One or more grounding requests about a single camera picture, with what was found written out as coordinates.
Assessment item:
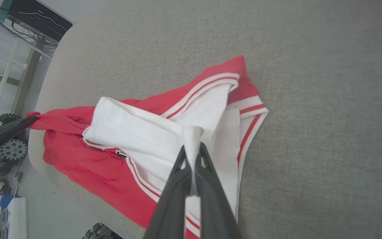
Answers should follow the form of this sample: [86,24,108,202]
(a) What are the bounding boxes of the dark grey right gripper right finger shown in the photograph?
[194,142,242,239]

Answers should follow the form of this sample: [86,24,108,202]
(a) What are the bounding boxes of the black electronics box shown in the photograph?
[8,0,75,42]

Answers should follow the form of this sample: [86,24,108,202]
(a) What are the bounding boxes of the knobby black tyre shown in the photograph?
[82,222,123,239]

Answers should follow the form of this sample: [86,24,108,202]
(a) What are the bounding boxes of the white table frame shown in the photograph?
[0,40,29,120]

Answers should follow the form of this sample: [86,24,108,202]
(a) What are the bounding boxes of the white flat board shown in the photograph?
[5,197,29,239]

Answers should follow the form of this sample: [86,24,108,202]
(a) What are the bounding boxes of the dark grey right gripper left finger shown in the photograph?
[143,144,193,239]

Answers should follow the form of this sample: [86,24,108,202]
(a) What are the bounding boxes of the red jersey with white sleeves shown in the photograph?
[27,55,269,239]

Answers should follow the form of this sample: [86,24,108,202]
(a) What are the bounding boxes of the grey fabric sofa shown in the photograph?
[28,0,382,239]

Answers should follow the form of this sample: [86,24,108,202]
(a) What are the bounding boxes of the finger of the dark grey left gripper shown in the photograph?
[0,115,40,145]

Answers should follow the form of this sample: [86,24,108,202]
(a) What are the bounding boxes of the blue container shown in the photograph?
[0,194,15,211]

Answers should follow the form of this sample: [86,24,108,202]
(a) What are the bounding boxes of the grey table leg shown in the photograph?
[10,48,42,115]

